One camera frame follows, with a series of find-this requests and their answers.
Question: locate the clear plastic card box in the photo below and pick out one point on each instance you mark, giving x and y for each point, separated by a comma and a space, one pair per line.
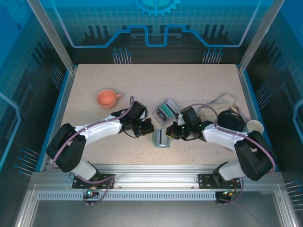
163, 121

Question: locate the grey striped card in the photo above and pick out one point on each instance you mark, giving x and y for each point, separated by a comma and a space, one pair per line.
162, 137
171, 104

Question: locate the green card holder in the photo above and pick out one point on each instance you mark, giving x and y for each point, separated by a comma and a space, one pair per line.
156, 142

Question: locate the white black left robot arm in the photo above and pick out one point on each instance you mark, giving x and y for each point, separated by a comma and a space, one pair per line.
101, 128

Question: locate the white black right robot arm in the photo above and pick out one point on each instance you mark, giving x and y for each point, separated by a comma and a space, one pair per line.
220, 137

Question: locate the teal card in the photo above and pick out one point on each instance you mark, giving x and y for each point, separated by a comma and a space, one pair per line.
166, 110

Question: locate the orange ceramic cup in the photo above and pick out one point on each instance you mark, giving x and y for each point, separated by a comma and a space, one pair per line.
107, 97

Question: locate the beige cloth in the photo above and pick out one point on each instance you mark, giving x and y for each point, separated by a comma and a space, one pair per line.
222, 104

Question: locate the small brown striped item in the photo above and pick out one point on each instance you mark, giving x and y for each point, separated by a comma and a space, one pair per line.
234, 109

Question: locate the white paper cup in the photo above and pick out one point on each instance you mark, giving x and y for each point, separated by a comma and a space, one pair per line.
255, 126

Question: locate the small LED connector board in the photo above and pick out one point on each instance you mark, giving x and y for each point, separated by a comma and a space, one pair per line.
91, 192
228, 193

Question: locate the aluminium front rail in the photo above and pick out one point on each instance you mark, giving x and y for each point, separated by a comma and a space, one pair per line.
154, 175

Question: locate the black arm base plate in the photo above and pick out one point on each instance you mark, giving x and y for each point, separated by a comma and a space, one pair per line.
77, 184
203, 182

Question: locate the aluminium side rail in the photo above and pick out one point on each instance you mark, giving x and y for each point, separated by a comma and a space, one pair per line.
248, 99
64, 104

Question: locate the aluminium frame post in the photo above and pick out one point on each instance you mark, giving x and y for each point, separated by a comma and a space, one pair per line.
260, 35
53, 35

